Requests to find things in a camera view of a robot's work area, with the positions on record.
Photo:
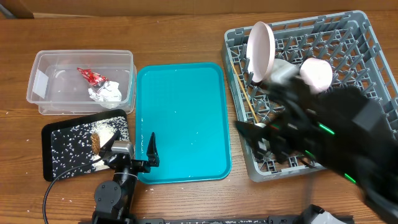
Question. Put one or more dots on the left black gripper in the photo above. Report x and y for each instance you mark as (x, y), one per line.
(153, 159)

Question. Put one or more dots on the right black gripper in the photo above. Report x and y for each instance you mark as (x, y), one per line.
(280, 134)

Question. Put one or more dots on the brown food piece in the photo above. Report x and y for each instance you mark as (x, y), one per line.
(95, 143)

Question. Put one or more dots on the white napkin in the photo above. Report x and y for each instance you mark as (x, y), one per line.
(108, 95)

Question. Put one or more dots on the grey bowl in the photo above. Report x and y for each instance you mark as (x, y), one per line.
(282, 71)

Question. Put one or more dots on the wooden chopstick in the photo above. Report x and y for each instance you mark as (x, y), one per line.
(244, 93)

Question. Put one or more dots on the red snack wrapper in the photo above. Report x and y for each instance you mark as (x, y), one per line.
(93, 78)

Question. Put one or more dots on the large white plate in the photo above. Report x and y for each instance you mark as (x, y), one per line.
(260, 51)

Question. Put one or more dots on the pink white bowl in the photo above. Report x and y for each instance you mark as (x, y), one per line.
(317, 74)

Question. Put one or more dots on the white cup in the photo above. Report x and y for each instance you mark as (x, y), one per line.
(260, 125)

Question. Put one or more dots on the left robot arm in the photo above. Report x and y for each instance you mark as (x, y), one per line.
(114, 197)

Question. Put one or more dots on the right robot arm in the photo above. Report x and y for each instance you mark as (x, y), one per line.
(342, 130)

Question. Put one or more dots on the grey dishwasher rack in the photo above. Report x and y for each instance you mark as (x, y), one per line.
(346, 40)

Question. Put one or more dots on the black plastic tray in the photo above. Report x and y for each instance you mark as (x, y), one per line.
(47, 129)

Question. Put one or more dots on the teal serving tray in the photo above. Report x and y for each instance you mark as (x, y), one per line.
(184, 105)

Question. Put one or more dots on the clear plastic bin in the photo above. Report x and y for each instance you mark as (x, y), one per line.
(57, 86)

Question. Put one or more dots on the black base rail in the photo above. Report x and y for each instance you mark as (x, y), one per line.
(312, 214)

